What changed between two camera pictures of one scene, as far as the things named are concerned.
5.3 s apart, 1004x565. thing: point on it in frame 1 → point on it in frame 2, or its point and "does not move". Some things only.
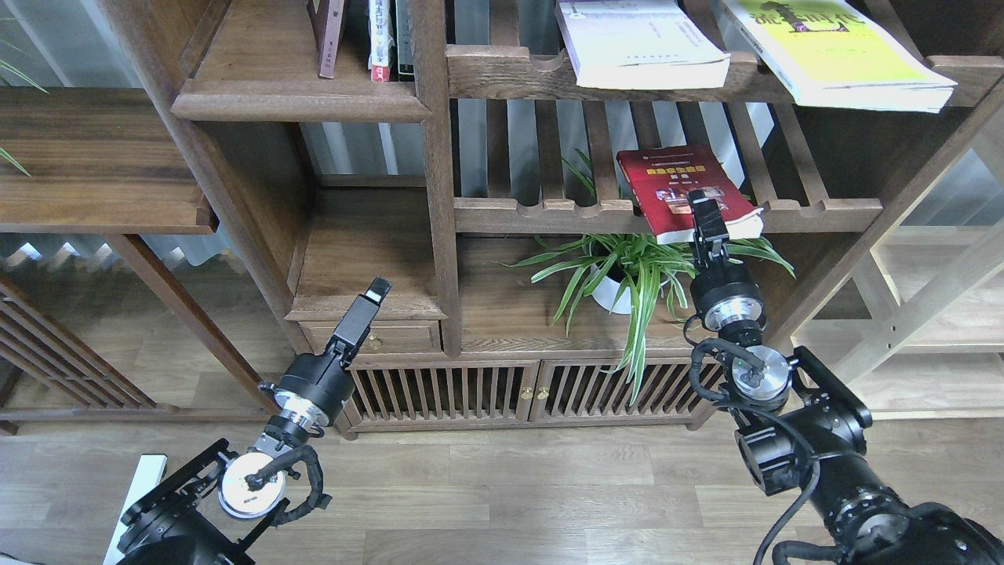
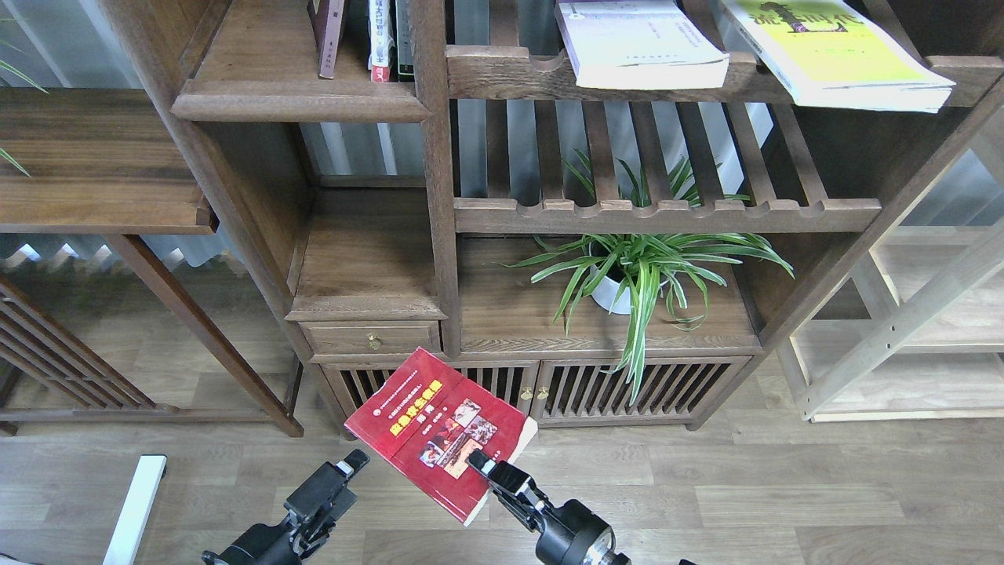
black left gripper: (317, 384) → (311, 518)
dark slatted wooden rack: (34, 339) does not move
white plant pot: (607, 292) does not move
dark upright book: (405, 37) does not move
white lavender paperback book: (639, 44) does not move
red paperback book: (662, 178) → (427, 418)
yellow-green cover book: (842, 54) does not move
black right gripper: (725, 297) → (572, 532)
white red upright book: (381, 43) does not move
